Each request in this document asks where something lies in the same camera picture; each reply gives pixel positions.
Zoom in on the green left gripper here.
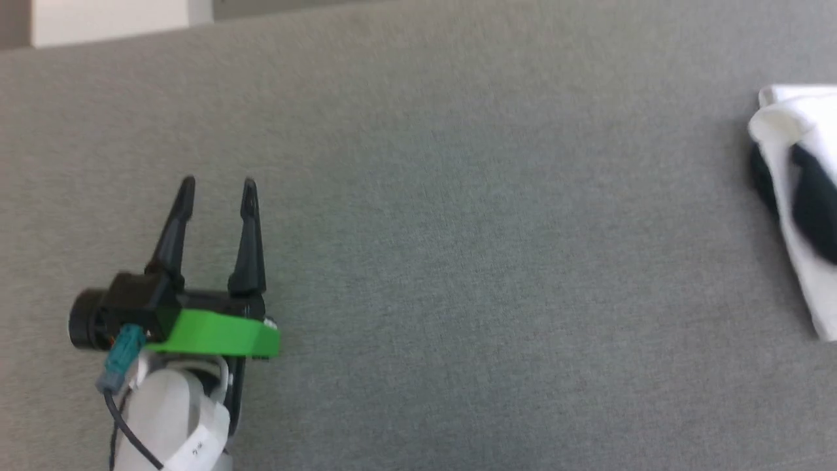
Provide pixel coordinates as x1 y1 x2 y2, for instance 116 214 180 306
145 175 282 358

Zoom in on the left camera cable teal plug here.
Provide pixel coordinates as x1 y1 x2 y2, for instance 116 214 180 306
97 325 164 471

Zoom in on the white and black shirt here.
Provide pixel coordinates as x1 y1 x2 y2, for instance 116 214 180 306
747 84 837 342

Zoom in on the white rectangular box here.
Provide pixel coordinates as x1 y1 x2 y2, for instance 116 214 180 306
31 0 214 48

